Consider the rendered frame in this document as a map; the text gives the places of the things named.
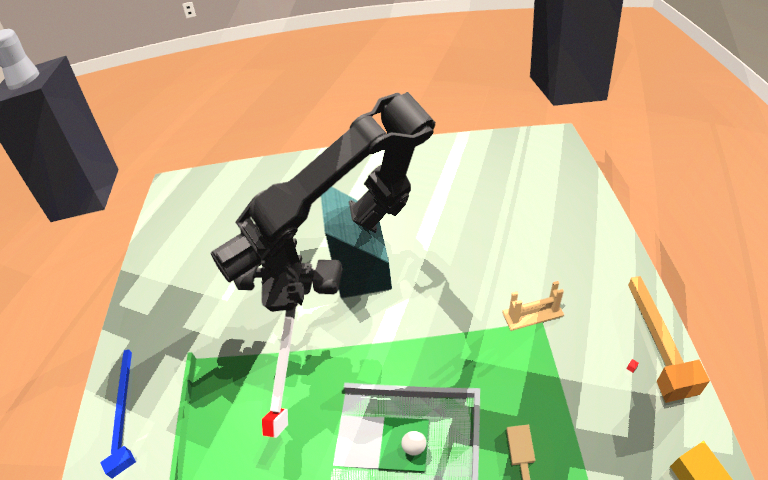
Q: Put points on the blue golf putter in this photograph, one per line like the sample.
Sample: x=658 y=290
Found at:
x=121 y=458

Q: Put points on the white ball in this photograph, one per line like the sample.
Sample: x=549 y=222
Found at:
x=413 y=443

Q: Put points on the green flat mat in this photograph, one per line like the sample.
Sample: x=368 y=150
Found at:
x=515 y=371

